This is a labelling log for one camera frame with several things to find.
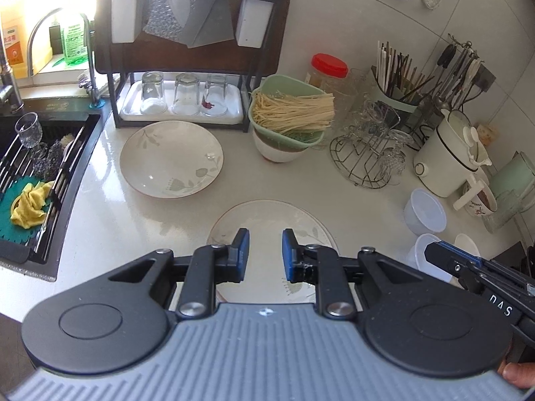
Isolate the black dish rack shelf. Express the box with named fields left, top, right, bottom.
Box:
left=93, top=0, right=298, bottom=134

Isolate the red lid plastic jar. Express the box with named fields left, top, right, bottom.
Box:
left=305, top=52, right=349, bottom=88

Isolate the mint green kettle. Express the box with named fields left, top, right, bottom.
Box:
left=490, top=151, right=535, bottom=213

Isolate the tall textured clear glass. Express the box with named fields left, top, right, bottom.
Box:
left=333, top=68, right=375, bottom=133

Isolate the white red bowl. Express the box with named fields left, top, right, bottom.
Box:
left=253, top=129, right=307, bottom=164

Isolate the white plastic bowl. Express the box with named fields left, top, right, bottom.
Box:
left=407, top=233, right=454, bottom=283
left=404, top=188, right=447, bottom=235

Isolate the dried noodles bundle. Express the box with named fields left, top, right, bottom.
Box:
left=252, top=92, right=335, bottom=135

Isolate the white electric cooker pot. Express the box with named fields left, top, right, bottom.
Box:
left=413, top=111, right=493, bottom=198

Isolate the yellow cloth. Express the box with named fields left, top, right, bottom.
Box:
left=10, top=181, right=54, bottom=230

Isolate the textured glass cup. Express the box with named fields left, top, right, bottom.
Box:
left=483, top=190, right=521, bottom=234

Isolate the hanging utensils rack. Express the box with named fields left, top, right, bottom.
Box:
left=428, top=33, right=496, bottom=111

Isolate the green colander basket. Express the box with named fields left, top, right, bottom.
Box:
left=248, top=74, right=335, bottom=149

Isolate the black sink drain rack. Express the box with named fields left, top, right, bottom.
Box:
left=1, top=112, right=102, bottom=266

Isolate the clear glass right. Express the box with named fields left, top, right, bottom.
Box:
left=201, top=74, right=227, bottom=117

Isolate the right hand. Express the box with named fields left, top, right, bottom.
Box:
left=498, top=361, right=535, bottom=389

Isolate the green chopstick holder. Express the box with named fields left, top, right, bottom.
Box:
left=368, top=41, right=434, bottom=114

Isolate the green sink mat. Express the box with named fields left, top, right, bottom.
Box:
left=1, top=176, right=54, bottom=244

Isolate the stemmed glass in sink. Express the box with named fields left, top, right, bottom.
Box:
left=14, top=112, right=42, bottom=149

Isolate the small white bowl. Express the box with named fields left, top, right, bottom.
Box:
left=454, top=234, right=480, bottom=257

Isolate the patterned mug with powder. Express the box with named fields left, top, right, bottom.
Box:
left=453, top=174, right=498, bottom=217

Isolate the clear glass left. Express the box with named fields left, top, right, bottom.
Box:
left=140, top=71, right=168, bottom=115

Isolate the white drip tray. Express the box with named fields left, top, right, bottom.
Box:
left=119, top=81, right=244, bottom=125

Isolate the wire glass rack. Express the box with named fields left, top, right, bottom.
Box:
left=329, top=134, right=407, bottom=189

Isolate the chrome faucet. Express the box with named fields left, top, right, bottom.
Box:
left=26, top=7, right=104, bottom=110

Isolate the clear glass middle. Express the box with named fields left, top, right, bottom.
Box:
left=172, top=73, right=200, bottom=116

